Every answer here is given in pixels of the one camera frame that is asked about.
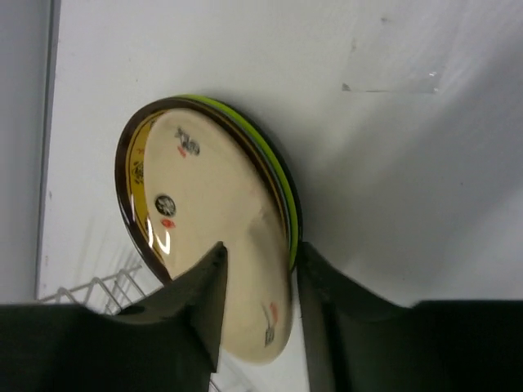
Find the wire dish rack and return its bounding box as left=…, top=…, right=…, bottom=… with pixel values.
left=38, top=252, right=161, bottom=314

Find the lime green plate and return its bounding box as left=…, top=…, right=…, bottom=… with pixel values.
left=179, top=94, right=303, bottom=271

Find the blue patterned plate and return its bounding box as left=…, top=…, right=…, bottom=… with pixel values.
left=225, top=109, right=290, bottom=238

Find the yellow brown plate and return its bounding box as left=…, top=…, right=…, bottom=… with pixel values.
left=115, top=96, right=287, bottom=286

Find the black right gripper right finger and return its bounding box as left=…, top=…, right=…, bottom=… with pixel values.
left=296, top=242, right=522, bottom=391

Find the beige plate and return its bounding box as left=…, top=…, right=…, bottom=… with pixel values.
left=144, top=109, right=293, bottom=363

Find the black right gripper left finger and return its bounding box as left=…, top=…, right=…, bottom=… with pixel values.
left=1, top=243, right=227, bottom=391

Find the aluminium table edge rail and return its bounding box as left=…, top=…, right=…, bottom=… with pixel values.
left=34, top=0, right=62, bottom=300

